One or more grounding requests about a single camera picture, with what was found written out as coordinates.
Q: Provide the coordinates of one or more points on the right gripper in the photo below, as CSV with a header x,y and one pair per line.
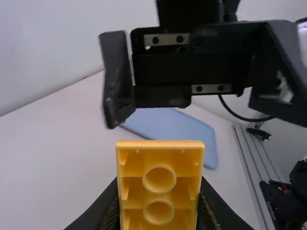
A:
x,y
180,69

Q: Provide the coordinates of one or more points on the blue mat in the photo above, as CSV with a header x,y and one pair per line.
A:
x,y
182,129

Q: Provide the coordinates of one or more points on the silver rails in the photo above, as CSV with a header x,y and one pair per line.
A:
x,y
254,158

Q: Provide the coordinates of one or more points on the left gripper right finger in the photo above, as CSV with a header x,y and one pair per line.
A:
x,y
216,213

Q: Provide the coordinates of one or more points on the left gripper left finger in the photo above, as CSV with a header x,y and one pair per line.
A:
x,y
103,210

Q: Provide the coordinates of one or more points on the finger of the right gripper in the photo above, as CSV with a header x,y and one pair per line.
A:
x,y
283,45

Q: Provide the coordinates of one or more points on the yellow toy brick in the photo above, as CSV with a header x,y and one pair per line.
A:
x,y
159,163

